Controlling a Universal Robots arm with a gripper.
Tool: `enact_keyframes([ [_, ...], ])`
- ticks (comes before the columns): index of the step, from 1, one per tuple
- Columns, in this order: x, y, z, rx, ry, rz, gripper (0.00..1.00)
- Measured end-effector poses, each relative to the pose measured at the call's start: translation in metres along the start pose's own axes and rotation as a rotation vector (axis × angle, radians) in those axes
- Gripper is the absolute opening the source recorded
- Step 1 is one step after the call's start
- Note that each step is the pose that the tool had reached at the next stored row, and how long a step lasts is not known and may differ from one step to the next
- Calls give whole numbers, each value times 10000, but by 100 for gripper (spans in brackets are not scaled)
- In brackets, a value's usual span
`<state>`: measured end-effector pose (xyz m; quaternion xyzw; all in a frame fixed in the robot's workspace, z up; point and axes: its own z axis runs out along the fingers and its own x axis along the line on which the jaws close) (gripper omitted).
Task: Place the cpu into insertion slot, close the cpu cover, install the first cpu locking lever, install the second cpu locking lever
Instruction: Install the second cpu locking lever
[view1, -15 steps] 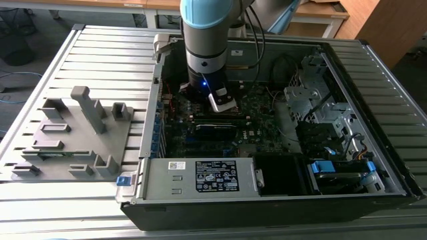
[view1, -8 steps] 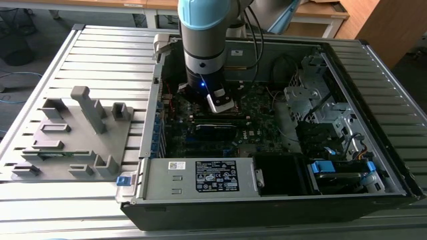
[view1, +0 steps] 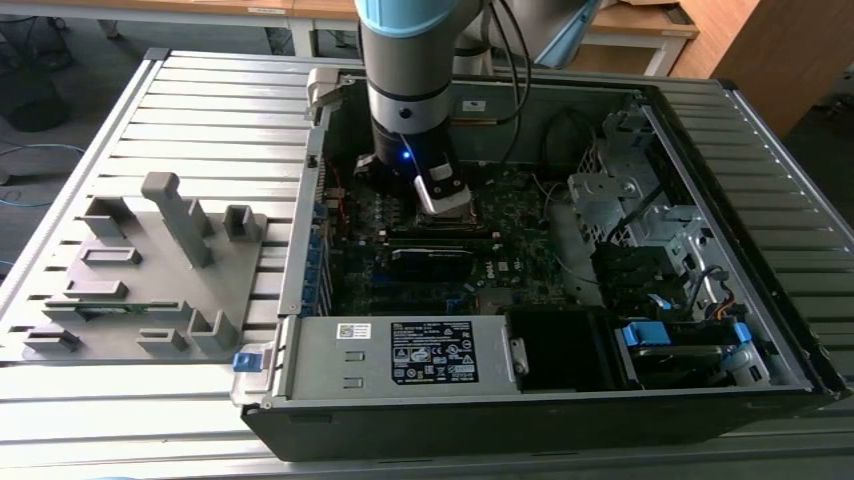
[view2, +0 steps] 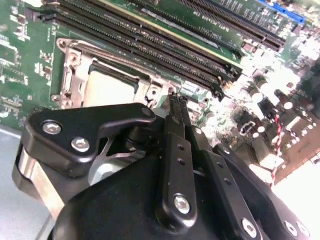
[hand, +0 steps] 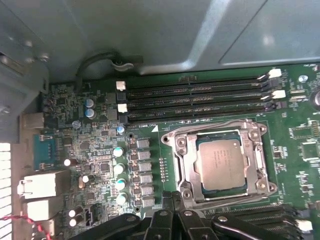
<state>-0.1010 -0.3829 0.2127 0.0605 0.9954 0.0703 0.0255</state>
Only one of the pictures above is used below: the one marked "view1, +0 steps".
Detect grey chipset heatsink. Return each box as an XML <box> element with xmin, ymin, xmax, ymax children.
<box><xmin>477</xmin><ymin>285</ymin><xmax>519</xmax><ymax>310</ymax></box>

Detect black looped cable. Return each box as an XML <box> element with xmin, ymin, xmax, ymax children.
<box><xmin>541</xmin><ymin>106</ymin><xmax>597</xmax><ymax>172</ymax></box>

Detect metal drive cage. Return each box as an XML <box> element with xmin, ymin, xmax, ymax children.
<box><xmin>566</xmin><ymin>107</ymin><xmax>735</xmax><ymax>311</ymax></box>

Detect blue floor cable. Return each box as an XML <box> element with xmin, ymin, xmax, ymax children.
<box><xmin>0</xmin><ymin>142</ymin><xmax>88</xmax><ymax>209</ymax></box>

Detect black straight cable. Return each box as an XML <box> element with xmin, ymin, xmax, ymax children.
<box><xmin>599</xmin><ymin>182</ymin><xmax>669</xmax><ymax>251</ymax></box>

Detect black disk wire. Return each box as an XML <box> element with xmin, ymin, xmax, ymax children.
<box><xmin>686</xmin><ymin>264</ymin><xmax>729</xmax><ymax>311</ymax></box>

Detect grey parts rack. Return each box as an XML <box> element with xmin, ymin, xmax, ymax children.
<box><xmin>19</xmin><ymin>171</ymin><xmax>270</xmax><ymax>362</ymax></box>

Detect grey power supply unit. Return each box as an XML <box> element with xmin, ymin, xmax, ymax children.
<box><xmin>270</xmin><ymin>314</ymin><xmax>519</xmax><ymax>401</ymax></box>

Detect coloured power wires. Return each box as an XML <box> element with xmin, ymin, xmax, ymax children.
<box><xmin>710</xmin><ymin>297</ymin><xmax>742</xmax><ymax>324</ymax></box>

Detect wooden cabinet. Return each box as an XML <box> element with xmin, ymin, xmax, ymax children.
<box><xmin>673</xmin><ymin>0</ymin><xmax>854</xmax><ymax>136</ymax></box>

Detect wooden desk white legs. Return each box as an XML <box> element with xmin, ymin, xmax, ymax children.
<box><xmin>292</xmin><ymin>0</ymin><xmax>702</xmax><ymax>76</ymax></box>
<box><xmin>0</xmin><ymin>0</ymin><xmax>299</xmax><ymax>39</ymax></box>

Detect black open PC case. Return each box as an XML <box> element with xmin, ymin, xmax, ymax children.
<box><xmin>230</xmin><ymin>64</ymin><xmax>853</xmax><ymax>464</ymax></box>

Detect CPU socket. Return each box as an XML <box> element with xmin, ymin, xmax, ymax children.
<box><xmin>414</xmin><ymin>199</ymin><xmax>486</xmax><ymax>229</ymax></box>

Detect black cable bundle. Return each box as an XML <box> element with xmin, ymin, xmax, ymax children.
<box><xmin>590</xmin><ymin>242</ymin><xmax>693</xmax><ymax>304</ymax></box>

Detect blue disk carrier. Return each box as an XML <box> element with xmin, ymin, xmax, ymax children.
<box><xmin>617</xmin><ymin>319</ymin><xmax>759</xmax><ymax>390</ymax></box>

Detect black bag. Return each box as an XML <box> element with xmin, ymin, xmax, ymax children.
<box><xmin>7</xmin><ymin>69</ymin><xmax>72</xmax><ymax>132</ymax></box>

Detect green RAM stick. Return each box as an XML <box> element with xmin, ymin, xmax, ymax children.
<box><xmin>74</xmin><ymin>300</ymin><xmax>182</xmax><ymax>317</ymax></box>

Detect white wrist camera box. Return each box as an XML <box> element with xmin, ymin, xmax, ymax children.
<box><xmin>413</xmin><ymin>162</ymin><xmax>474</xmax><ymax>217</ymax></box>

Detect grey case latch handle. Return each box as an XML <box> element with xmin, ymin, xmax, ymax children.
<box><xmin>304</xmin><ymin>67</ymin><xmax>342</xmax><ymax>121</ymax></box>

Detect green motherboard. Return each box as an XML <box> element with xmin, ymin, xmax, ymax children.
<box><xmin>319</xmin><ymin>164</ymin><xmax>606</xmax><ymax>319</ymax></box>

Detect metal socket cover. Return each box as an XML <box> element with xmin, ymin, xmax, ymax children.
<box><xmin>417</xmin><ymin>199</ymin><xmax>483</xmax><ymax>227</ymax></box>

